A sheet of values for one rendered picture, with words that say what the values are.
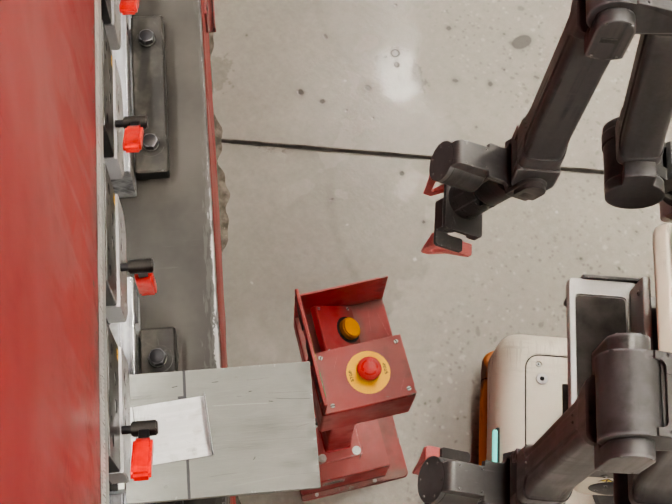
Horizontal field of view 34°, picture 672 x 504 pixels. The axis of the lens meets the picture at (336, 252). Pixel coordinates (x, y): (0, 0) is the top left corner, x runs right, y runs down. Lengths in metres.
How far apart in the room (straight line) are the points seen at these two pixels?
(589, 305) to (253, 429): 0.51
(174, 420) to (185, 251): 0.33
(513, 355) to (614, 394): 1.43
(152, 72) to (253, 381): 0.60
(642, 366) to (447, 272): 1.78
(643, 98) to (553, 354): 1.16
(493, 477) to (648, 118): 0.46
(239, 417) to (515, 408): 0.93
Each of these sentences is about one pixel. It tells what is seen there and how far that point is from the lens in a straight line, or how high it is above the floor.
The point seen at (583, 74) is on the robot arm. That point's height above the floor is 1.47.
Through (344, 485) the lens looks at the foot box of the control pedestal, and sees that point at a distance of 2.55.
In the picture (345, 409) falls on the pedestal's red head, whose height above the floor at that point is 0.78.
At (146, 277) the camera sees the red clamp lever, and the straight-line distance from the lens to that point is 1.40.
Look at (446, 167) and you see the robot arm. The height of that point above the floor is 1.21.
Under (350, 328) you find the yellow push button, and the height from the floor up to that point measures 0.73.
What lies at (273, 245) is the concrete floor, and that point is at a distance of 2.73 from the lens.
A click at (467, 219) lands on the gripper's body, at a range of 1.60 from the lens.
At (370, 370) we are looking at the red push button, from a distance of 1.78.
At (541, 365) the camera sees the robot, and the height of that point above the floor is 0.28.
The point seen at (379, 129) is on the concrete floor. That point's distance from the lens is 2.88.
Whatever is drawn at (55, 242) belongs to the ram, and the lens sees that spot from 0.96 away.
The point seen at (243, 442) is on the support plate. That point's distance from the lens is 1.55.
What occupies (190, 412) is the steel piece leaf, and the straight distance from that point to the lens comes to 1.57.
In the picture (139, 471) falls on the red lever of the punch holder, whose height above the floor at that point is 1.32.
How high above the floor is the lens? 2.52
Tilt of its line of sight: 67 degrees down
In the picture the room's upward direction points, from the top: 8 degrees clockwise
